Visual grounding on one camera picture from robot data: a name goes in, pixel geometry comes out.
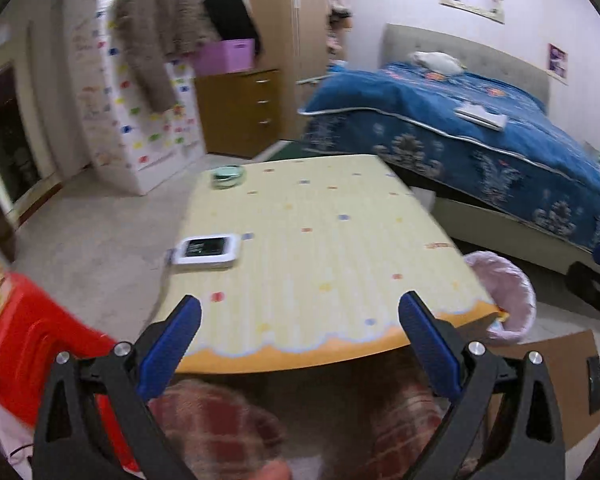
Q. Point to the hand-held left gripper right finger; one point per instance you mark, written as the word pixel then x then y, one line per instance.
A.
pixel 430 345

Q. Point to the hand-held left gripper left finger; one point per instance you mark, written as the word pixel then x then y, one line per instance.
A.
pixel 172 345

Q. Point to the bin with pink bag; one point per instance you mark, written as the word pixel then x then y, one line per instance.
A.
pixel 510 290

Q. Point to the person's right leg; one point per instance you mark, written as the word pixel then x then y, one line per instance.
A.
pixel 405 410

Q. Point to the person's leg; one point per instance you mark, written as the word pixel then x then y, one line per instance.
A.
pixel 215 420
pixel 405 410

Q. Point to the brown cardboard box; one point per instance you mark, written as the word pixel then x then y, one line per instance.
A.
pixel 565 375

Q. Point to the person's left leg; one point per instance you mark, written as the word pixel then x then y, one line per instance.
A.
pixel 215 420

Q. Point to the white device with dark screen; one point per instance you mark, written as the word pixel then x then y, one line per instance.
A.
pixel 205 249

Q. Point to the red plastic stool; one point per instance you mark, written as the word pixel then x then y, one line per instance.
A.
pixel 35 330

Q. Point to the table with striped yellow cloth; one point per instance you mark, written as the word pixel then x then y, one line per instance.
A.
pixel 320 260

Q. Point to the white paper tag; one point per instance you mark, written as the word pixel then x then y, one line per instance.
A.
pixel 424 199

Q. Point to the green round tin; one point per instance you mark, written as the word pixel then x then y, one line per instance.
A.
pixel 227 177

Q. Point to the folded white towel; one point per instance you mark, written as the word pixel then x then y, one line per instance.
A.
pixel 480 116

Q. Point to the white polka-dot cabinet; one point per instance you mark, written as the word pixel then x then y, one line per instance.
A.
pixel 115 135

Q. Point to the dark green floor mat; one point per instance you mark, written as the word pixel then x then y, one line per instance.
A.
pixel 285 151

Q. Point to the grey upholstered bed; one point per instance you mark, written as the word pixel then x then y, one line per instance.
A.
pixel 500 50

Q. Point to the wooden drawer cabinet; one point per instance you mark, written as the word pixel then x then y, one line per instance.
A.
pixel 230 115

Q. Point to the bed with blue blanket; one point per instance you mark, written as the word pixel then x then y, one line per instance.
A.
pixel 405 100

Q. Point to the white pillow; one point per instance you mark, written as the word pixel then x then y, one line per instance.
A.
pixel 437 61

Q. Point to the purple plastic basket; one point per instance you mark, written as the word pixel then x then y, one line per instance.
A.
pixel 225 57

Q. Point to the brown quilted jacket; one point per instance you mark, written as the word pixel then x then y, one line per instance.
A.
pixel 155 15

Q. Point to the black jacket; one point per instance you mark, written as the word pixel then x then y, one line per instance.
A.
pixel 230 10

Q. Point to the wooden wardrobe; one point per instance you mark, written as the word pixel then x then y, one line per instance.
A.
pixel 305 10

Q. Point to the small wall photo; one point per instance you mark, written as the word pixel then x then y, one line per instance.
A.
pixel 557 60

